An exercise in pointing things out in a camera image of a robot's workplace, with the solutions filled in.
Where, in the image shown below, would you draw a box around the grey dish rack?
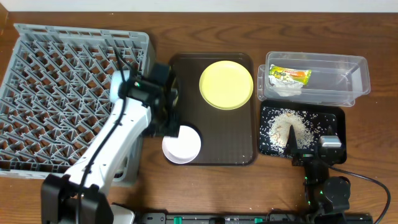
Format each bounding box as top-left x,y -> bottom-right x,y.
1,24 -> 155,179

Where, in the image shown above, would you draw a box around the pink bowl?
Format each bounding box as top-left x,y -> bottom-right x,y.
162,126 -> 201,164

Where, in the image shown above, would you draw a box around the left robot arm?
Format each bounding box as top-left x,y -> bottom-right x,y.
40,63 -> 180,223

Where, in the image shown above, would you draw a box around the yellow plate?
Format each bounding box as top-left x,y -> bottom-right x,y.
199,60 -> 254,110

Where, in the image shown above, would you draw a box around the green snack wrapper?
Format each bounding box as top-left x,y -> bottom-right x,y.
269,64 -> 312,85

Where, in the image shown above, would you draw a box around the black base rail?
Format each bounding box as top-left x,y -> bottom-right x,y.
134,212 -> 373,224

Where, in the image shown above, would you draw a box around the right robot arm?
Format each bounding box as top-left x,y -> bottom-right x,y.
285,126 -> 351,223

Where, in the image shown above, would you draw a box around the clear plastic film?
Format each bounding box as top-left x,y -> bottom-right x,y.
269,76 -> 303,96

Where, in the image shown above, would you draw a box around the rice food scraps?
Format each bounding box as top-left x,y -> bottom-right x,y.
259,106 -> 337,157

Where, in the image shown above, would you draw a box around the black tray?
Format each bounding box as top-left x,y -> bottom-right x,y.
260,100 -> 346,159

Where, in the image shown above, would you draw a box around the dark brown serving tray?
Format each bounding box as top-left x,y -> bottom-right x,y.
169,53 -> 258,166

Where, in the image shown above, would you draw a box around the clear plastic container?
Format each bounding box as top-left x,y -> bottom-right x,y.
257,51 -> 371,107

